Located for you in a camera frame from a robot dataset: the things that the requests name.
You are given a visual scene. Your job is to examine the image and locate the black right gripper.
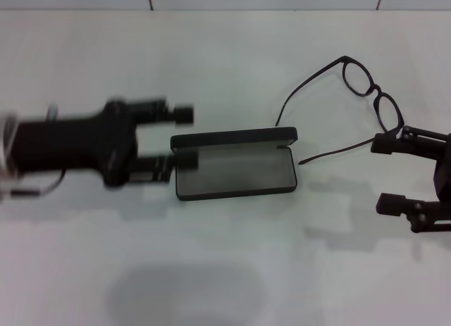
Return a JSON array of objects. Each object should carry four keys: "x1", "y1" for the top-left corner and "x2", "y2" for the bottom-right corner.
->
[{"x1": 370, "y1": 125, "x2": 451, "y2": 234}]

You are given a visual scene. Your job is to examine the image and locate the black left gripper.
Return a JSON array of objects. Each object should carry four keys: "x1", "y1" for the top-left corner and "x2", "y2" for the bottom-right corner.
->
[{"x1": 16, "y1": 98, "x2": 199, "y2": 189}]

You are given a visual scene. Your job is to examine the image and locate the black glasses case grey lining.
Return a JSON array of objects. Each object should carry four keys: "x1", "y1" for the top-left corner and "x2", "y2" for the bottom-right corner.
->
[{"x1": 170, "y1": 127, "x2": 299, "y2": 201}]

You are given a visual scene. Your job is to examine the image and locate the black round-lens glasses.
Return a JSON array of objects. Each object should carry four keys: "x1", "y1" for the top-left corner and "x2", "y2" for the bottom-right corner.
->
[{"x1": 274, "y1": 56, "x2": 405, "y2": 165}]

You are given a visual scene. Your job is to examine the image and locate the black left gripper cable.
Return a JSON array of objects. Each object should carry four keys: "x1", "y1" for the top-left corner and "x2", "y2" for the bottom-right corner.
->
[{"x1": 10, "y1": 167, "x2": 66, "y2": 197}]

